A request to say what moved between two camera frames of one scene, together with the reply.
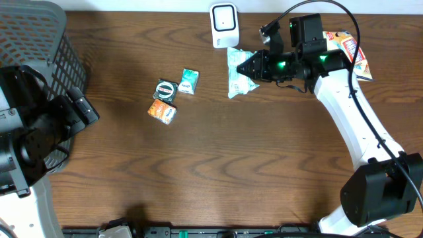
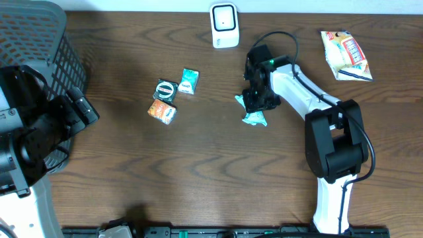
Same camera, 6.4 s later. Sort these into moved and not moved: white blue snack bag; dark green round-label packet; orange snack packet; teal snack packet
Moved: teal snack packet
Not moved: white blue snack bag; dark green round-label packet; orange snack packet
